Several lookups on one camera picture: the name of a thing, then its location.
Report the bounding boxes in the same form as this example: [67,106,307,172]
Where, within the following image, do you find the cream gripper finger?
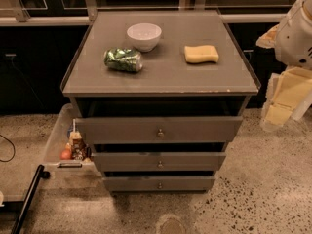
[260,66,312,132]
[256,25,278,49]

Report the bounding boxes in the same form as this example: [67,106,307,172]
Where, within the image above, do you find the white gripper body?
[275,0,312,68]

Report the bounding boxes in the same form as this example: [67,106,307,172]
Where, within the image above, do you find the grey top drawer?
[76,116,243,144]

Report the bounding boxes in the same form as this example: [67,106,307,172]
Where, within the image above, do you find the grey drawer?
[93,152,225,172]
[103,176,215,192]
[76,116,243,144]

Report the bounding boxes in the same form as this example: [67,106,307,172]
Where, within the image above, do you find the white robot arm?
[256,0,312,132]

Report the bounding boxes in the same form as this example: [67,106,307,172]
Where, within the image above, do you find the grey middle drawer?
[93,152,225,172]

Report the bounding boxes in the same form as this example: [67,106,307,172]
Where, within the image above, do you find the grey drawer cabinet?
[61,11,260,179]

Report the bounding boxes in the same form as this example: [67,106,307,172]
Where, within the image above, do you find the grey bottom drawer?
[103,176,215,192]

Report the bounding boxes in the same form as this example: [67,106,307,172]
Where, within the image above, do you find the yellow sponge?
[184,45,219,63]

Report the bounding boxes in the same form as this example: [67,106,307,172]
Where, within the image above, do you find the white bowl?
[127,23,162,52]

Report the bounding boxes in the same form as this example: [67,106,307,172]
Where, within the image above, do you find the crushed green can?
[103,48,142,72]

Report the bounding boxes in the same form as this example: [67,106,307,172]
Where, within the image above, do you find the brown snack box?
[69,132,87,160]

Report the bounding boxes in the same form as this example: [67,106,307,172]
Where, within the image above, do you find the clear plastic bin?
[43,103,96,173]

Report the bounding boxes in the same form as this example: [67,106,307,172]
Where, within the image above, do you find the orange round fruit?
[60,149,72,160]

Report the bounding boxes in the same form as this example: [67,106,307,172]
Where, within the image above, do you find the black pole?
[11,165,50,234]

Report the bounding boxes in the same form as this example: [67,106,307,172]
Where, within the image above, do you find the metal railing frame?
[0,0,312,27]

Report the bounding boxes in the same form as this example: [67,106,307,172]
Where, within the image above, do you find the black cable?
[0,134,17,163]

